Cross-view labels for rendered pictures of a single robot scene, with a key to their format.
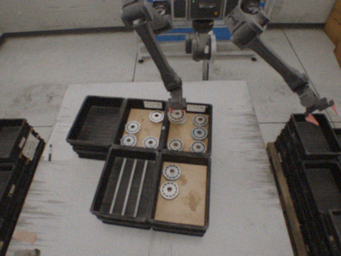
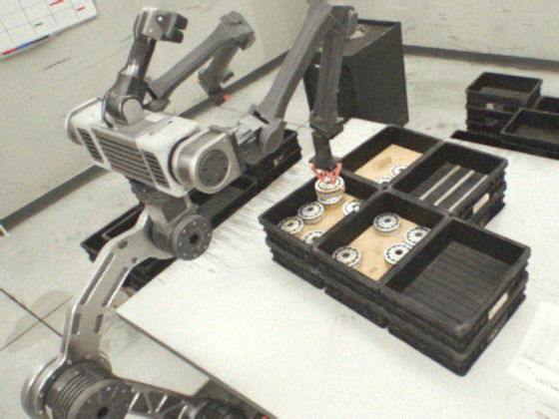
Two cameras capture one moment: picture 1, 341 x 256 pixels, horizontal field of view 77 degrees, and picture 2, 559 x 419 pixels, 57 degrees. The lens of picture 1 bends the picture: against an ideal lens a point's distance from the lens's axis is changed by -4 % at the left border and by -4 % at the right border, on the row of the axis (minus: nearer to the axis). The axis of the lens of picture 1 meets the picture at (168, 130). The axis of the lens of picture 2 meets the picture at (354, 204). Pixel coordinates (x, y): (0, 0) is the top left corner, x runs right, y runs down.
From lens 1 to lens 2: 2.18 m
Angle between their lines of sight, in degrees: 83
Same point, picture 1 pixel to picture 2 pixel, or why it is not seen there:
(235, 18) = (237, 21)
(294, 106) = not seen: hidden behind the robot
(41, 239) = not seen: outside the picture
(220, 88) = (175, 315)
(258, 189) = (301, 179)
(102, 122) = (451, 297)
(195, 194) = (376, 167)
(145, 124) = (373, 261)
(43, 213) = not seen: outside the picture
